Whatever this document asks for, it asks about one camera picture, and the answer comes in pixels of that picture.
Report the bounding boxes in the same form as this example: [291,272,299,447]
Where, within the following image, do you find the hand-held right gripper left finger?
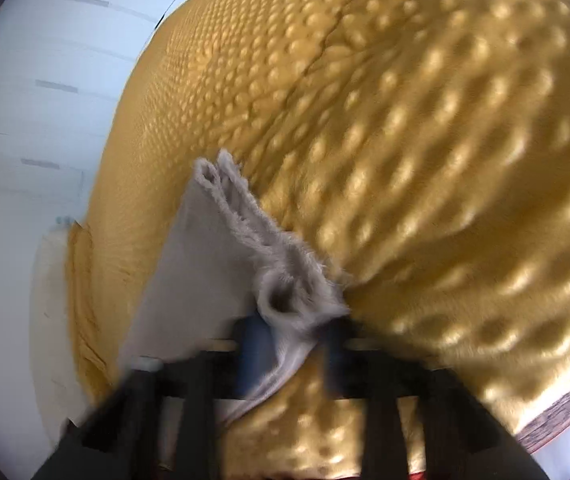
[32,316,272,480]

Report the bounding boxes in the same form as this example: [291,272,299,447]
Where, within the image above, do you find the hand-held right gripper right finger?
[315,319,552,480]

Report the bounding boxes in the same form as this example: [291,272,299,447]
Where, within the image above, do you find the grey pants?
[116,148,355,427]

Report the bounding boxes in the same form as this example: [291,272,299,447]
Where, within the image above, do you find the cream padded headboard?
[34,224,74,413]

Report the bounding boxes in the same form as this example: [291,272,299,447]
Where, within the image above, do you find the yellow dotted blanket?
[62,0,570,479]

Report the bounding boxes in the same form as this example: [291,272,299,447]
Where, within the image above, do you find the floral patterned rug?
[514,384,570,457]

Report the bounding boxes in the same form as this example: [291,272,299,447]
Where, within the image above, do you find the white wardrobe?
[0,0,200,221]

